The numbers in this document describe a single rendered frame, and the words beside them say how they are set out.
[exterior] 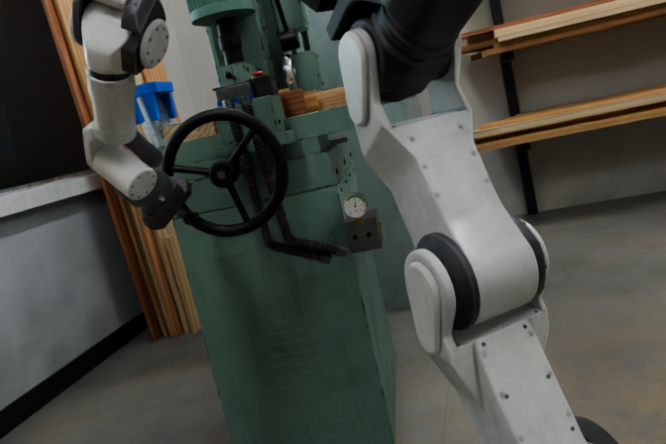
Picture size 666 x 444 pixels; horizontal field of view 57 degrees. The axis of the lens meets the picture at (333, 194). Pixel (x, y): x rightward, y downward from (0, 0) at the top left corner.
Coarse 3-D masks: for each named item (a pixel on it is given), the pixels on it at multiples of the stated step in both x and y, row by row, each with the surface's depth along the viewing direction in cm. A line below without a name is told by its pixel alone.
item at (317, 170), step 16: (336, 144) 172; (288, 160) 152; (304, 160) 151; (320, 160) 151; (336, 160) 162; (352, 160) 207; (208, 176) 155; (240, 176) 154; (256, 176) 153; (288, 176) 152; (304, 176) 152; (320, 176) 152; (336, 176) 154; (192, 192) 156; (208, 192) 155; (224, 192) 155; (240, 192) 154; (288, 192) 153; (192, 208) 156; (208, 208) 156; (224, 208) 156
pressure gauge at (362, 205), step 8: (352, 192) 147; (344, 200) 145; (352, 200) 145; (360, 200) 145; (344, 208) 146; (352, 208) 146; (360, 208) 145; (368, 208) 145; (352, 216) 146; (360, 216) 146; (360, 224) 148
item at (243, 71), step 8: (232, 64) 161; (240, 64) 161; (248, 64) 165; (224, 72) 161; (232, 72) 161; (240, 72) 161; (248, 72) 163; (224, 80) 162; (232, 80) 162; (240, 80) 161
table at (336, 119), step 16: (320, 112) 149; (336, 112) 149; (288, 128) 150; (304, 128) 150; (320, 128) 150; (336, 128) 149; (352, 128) 149; (192, 144) 154; (208, 144) 153; (176, 160) 155; (192, 160) 154; (208, 160) 154
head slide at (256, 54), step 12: (240, 24) 172; (252, 24) 172; (216, 36) 174; (240, 36) 173; (252, 36) 173; (264, 36) 177; (216, 48) 174; (252, 48) 173; (264, 48) 174; (252, 60) 174; (264, 60) 173; (264, 72) 174
